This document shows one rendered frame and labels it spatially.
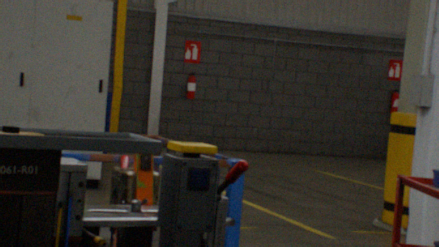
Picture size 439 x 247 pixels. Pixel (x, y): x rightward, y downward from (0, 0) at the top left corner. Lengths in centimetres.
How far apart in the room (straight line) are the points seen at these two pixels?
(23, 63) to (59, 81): 40
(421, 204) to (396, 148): 325
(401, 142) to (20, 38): 393
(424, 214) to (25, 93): 518
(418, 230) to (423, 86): 84
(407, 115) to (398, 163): 46
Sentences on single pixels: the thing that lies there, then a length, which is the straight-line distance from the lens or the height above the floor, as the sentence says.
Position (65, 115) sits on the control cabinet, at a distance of 960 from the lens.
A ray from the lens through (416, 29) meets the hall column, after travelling 871.
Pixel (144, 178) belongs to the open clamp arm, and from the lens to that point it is 184.
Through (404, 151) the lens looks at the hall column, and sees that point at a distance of 859.
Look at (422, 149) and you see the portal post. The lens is 547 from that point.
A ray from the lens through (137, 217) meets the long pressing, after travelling 162.
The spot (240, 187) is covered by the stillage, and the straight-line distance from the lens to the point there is 363.
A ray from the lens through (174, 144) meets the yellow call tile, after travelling 136.
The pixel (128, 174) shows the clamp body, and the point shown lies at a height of 105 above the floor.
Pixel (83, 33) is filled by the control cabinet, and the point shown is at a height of 163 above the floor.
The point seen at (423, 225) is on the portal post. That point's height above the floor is 52.
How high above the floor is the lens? 126
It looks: 3 degrees down
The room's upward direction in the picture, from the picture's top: 5 degrees clockwise
